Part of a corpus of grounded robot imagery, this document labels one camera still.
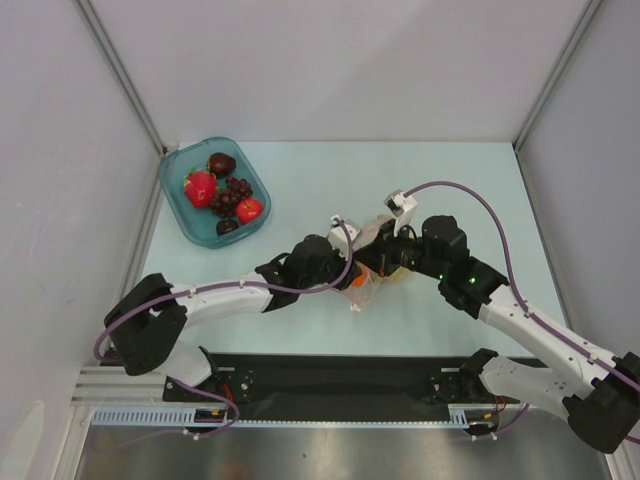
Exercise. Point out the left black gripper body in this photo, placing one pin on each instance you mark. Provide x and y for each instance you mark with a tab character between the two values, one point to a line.
341	265

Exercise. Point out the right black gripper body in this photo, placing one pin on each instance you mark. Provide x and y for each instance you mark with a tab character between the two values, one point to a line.
376	254

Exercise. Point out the clear zip top bag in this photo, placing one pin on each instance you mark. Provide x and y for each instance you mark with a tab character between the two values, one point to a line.
360	297

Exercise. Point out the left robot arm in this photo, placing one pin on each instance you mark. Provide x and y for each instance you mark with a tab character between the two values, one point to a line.
145	327

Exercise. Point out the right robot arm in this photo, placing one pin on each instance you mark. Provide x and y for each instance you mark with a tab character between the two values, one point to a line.
595	391

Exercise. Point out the yellow fake banana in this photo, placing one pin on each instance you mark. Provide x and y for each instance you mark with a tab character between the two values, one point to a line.
399	274

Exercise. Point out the fake orange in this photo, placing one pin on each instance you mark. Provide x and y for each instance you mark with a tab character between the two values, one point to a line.
359	281

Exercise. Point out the small red fake apple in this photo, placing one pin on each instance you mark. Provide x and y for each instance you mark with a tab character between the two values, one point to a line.
248	210

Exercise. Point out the dark fake plum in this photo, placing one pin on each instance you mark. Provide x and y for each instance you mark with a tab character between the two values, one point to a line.
226	226

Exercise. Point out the purple fake grapes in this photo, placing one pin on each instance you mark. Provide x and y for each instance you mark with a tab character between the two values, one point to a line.
227	199

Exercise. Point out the dark red fake apple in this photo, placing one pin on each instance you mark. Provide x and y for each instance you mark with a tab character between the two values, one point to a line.
220	164

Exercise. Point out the teal plastic bin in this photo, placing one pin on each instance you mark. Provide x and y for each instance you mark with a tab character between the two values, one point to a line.
199	225

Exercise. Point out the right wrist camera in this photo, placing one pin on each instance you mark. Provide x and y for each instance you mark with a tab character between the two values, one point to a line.
403	207

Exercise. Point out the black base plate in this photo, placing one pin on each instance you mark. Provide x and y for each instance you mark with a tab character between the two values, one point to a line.
366	389

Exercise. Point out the right white cable duct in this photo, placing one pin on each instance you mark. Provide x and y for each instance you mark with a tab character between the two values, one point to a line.
468	415

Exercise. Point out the white cable duct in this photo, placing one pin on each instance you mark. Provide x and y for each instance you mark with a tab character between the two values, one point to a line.
468	415
160	417

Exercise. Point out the aluminium rail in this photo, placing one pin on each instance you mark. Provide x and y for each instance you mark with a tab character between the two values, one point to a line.
111	385

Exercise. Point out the left white cable duct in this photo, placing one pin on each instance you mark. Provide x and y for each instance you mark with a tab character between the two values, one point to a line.
160	417

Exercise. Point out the right aluminium frame post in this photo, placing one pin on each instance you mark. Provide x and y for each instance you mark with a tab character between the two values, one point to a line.
570	47

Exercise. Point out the aluminium frame post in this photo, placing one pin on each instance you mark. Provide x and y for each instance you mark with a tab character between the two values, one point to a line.
113	60
570	47

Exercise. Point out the left aluminium frame post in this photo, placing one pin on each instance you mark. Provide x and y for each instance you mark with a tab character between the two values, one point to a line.
113	60

